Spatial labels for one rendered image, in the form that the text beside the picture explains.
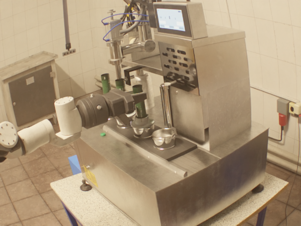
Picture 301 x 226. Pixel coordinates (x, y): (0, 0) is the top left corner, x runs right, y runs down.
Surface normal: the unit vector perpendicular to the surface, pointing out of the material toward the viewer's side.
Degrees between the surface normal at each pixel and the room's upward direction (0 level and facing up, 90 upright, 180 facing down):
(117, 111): 90
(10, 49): 90
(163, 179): 0
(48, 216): 0
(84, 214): 0
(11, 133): 57
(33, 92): 91
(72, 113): 88
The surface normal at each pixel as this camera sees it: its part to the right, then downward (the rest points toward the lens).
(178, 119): -0.83, 0.30
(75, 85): 0.54, 0.24
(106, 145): -0.13, -0.92
